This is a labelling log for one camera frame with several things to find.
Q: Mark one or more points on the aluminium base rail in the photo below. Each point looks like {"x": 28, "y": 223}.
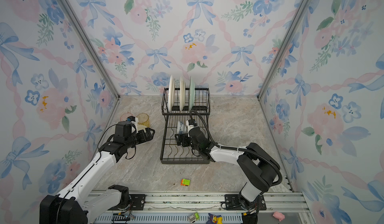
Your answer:
{"x": 174, "y": 207}

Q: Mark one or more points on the cream plate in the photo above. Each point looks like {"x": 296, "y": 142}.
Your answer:
{"x": 182, "y": 96}

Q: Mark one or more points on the purple yellow toy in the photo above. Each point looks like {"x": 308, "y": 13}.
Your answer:
{"x": 213, "y": 219}

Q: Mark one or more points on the cream ceramic bowl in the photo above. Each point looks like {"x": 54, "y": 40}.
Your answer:
{"x": 142, "y": 142}
{"x": 142, "y": 128}

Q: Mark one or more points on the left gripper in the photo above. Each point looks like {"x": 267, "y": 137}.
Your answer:
{"x": 143, "y": 138}

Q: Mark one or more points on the pink transparent cup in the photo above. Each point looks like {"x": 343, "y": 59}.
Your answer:
{"x": 126, "y": 117}

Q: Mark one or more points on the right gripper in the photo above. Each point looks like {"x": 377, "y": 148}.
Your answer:
{"x": 185, "y": 138}

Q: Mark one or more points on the small colourful toy cube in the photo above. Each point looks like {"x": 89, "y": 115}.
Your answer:
{"x": 185, "y": 182}

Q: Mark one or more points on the blue floral bowl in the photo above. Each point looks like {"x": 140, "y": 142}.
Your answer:
{"x": 181, "y": 128}

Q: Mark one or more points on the green white small box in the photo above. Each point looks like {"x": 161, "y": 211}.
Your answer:
{"x": 192, "y": 218}

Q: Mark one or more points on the pink toy pig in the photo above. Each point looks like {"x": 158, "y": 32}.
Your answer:
{"x": 279, "y": 216}

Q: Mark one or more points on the black wire dish rack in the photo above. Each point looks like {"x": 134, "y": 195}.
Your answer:
{"x": 171, "y": 154}

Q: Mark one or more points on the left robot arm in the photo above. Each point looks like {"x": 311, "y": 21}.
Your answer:
{"x": 69, "y": 206}

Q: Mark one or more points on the yellow transparent cup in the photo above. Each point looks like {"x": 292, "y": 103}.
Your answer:
{"x": 143, "y": 120}

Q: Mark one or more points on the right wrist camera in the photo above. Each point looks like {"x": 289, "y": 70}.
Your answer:
{"x": 191, "y": 124}

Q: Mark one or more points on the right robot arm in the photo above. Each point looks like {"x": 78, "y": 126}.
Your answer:
{"x": 261, "y": 170}

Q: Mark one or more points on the green plate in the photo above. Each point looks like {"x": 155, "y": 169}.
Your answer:
{"x": 192, "y": 93}

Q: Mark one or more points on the white plate with blue rim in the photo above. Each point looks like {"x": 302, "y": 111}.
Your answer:
{"x": 171, "y": 93}

